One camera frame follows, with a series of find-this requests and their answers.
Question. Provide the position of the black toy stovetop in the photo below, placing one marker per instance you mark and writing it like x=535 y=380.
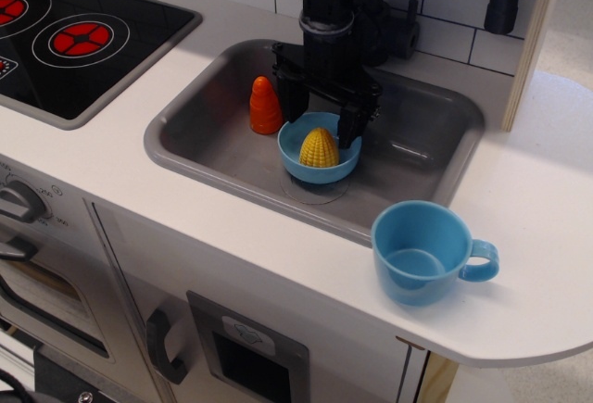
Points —
x=63 y=61

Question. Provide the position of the grey dishwasher panel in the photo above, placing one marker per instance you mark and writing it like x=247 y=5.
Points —
x=249 y=356

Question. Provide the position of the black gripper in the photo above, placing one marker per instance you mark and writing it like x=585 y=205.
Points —
x=332 y=68

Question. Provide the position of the orange toy carrot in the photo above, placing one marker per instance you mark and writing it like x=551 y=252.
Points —
x=266 y=116

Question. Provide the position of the blue plastic cup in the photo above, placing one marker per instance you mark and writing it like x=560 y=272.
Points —
x=421 y=249

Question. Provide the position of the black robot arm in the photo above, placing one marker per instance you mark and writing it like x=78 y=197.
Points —
x=332 y=18

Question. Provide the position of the yellow toy corn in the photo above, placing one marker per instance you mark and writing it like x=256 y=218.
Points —
x=319 y=150

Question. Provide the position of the grey oven knob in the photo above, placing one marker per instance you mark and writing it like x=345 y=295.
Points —
x=19 y=202

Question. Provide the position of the toy oven door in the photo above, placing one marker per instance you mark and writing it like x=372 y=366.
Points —
x=42 y=292

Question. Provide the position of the black toy faucet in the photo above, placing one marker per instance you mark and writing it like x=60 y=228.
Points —
x=452 y=29

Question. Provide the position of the grey toy sink basin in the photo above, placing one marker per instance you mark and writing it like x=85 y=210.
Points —
x=418 y=147

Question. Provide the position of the black cabinet door handle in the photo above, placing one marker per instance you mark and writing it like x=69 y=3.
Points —
x=157 y=328

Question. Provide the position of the wooden side post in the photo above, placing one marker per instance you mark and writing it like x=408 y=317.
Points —
x=533 y=42

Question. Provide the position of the light blue bowl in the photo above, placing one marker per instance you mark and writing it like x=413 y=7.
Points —
x=291 y=138

